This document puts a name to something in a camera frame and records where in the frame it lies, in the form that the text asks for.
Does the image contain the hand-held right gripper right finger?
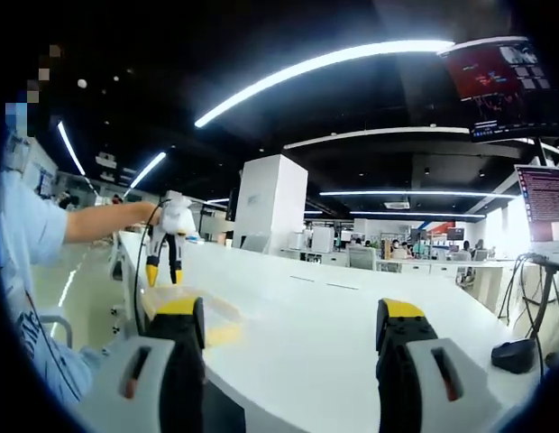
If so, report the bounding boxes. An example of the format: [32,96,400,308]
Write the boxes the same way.
[375,297,495,433]

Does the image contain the large dark wall monitor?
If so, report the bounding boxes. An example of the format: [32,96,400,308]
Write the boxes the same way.
[436,35,559,143]

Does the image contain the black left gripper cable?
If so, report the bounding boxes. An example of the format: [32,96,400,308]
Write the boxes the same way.
[133,198,172,330]

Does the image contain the long curved ceiling light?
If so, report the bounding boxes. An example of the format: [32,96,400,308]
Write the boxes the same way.
[193,39,456,129]

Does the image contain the white box air purifier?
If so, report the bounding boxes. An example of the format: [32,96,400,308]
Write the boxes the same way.
[310,226,336,253]

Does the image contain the person in light blue shirt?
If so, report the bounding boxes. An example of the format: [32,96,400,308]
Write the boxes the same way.
[0,130,98,405]

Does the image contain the grey mesh office chair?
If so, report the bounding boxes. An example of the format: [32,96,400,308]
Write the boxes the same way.
[346,245,378,272]

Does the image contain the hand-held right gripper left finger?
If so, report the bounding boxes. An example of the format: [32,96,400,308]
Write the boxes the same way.
[78,296,206,433]

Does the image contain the white chair with armrest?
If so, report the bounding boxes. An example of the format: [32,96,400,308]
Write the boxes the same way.
[35,313,76,351]

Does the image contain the clear plastic storage box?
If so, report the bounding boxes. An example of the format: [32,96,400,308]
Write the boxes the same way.
[142,283,247,349]

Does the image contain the beige plastic latch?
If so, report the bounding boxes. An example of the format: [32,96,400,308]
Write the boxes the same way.
[206,323,243,347]

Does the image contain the black computer mouse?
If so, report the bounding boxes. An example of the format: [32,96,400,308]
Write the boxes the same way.
[490,337,538,375]

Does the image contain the white low office cabinets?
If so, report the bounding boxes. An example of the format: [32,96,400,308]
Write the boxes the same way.
[279,247,506,292]

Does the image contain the black laptop stand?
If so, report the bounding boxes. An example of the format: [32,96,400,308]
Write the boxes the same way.
[516,251,559,327]

